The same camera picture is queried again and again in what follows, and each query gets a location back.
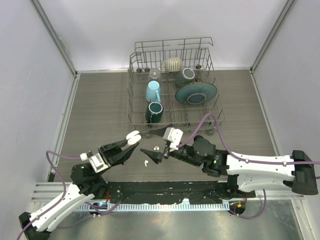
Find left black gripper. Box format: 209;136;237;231
93;135;138;178

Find white square charging case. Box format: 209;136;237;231
125;130;142;146

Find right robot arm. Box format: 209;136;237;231
141;125;319;198

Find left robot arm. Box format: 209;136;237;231
19;135;141;240

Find dark green mug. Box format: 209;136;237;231
145;101;164;124

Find light blue mug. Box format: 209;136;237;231
146;80;161;103

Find teal ceramic plate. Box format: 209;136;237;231
175;82;218;106

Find clear glass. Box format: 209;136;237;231
148;68;161;81

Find dark teal bowl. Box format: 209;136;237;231
175;67;196;88

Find striped ceramic cup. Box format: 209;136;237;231
160;57;182;73

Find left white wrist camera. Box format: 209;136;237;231
79;151;111;173

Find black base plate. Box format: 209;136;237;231
97;181;256;205

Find grey wire dish rack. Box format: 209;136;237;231
127;36;225;136

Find white cable duct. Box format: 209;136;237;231
74;201;230;212

